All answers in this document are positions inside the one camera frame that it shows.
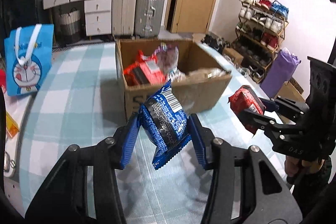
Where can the silver hard suitcase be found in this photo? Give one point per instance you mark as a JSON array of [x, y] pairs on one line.
[[148, 16]]

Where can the yellow snack box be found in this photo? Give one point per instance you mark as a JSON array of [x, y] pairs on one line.
[[12, 128]]

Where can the teal checked tablecloth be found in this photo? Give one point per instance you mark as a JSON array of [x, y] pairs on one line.
[[80, 102]]

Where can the white drawer desk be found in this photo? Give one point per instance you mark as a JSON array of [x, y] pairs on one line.
[[96, 15]]

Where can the cardboard SF box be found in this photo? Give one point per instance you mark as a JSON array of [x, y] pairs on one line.
[[198, 82]]

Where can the purple bag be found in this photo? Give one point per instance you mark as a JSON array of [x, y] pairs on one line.
[[281, 71]]

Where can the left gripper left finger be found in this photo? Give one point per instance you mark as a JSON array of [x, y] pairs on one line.
[[82, 185]]

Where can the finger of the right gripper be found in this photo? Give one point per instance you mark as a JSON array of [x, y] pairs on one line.
[[291, 110], [269, 126]]

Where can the small red snack packet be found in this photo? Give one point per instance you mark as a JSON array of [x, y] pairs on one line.
[[246, 99]]

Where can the right hand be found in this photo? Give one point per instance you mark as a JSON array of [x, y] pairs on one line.
[[295, 166]]

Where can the blue Doraemon gift bag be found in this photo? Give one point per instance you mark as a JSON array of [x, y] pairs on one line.
[[28, 52]]

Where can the beige hard suitcase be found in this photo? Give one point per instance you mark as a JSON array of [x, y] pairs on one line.
[[123, 17]]

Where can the blue snack packet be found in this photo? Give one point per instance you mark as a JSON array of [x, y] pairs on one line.
[[165, 123]]

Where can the woven laundry basket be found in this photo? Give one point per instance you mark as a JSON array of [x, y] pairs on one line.
[[68, 27]]

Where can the purple candy packet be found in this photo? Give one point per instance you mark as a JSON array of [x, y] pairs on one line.
[[167, 57]]

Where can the bamboo shoe rack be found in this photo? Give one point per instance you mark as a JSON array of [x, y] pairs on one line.
[[259, 35]]

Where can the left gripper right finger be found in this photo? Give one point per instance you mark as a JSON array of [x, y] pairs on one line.
[[245, 187]]

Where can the red noodle snack packet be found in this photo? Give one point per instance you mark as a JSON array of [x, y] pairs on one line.
[[144, 70]]

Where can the small cardboard box on floor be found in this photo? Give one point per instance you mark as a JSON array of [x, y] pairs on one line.
[[234, 56]]

